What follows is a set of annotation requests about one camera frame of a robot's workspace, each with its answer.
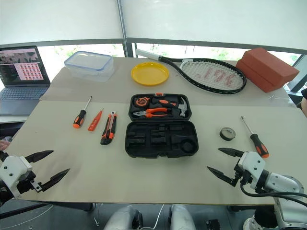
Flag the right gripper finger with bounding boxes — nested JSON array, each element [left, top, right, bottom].
[[207, 166, 237, 187], [218, 148, 246, 158]]

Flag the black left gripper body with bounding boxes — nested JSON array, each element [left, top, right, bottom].
[[16, 171, 44, 195]]

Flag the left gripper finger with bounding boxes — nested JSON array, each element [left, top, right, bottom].
[[38, 168, 71, 192], [24, 150, 54, 164]]

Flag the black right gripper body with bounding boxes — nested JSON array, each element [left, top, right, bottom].
[[231, 159, 252, 187]]

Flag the Phillips screwdriver orange black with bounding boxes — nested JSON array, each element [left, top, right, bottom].
[[241, 115, 270, 159]]

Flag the flat head screwdriver orange black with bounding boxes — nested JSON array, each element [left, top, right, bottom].
[[72, 96, 93, 130]]

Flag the orange voltage tester pen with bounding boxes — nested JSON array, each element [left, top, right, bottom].
[[88, 108, 104, 132]]

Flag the orange black utility knife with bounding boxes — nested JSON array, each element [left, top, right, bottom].
[[100, 111, 118, 146]]

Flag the black tool case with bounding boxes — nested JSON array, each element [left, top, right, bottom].
[[125, 92, 199, 159]]

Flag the black electrical tape roll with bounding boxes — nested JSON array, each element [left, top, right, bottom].
[[219, 127, 236, 141]]

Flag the silver rounded robot shell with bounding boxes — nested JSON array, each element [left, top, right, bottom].
[[169, 204, 196, 230], [103, 206, 144, 230]]

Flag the dark laptop computer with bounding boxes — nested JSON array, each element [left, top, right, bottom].
[[0, 45, 51, 116]]

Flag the brick red cardboard box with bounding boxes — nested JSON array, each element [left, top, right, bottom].
[[235, 47, 300, 93]]

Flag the bystander in dark clothes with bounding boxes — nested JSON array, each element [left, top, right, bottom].
[[300, 88, 307, 111]]

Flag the clear plastic container blue lid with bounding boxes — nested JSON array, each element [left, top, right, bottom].
[[64, 50, 115, 83]]

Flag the yellow plastic plate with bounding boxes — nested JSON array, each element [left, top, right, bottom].
[[130, 61, 170, 86]]

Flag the black tennis racket white grip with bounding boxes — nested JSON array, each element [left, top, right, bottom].
[[135, 48, 247, 94]]

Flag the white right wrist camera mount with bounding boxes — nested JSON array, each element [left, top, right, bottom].
[[238, 151, 266, 190]]

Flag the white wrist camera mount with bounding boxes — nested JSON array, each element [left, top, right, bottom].
[[0, 155, 33, 199], [238, 151, 266, 190]]

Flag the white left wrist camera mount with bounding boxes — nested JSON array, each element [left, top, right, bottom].
[[0, 155, 33, 199]]

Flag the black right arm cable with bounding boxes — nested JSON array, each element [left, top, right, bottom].
[[240, 183, 307, 199]]

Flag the thin white cable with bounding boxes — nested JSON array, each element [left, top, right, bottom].
[[153, 204, 165, 230]]

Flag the claw hammer orange black handle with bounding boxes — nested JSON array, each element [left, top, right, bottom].
[[151, 96, 190, 118]]

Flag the orange handled pliers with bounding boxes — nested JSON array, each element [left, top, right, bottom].
[[133, 107, 172, 119]]

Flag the grey metal window frame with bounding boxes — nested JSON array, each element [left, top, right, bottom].
[[0, 0, 307, 58]]

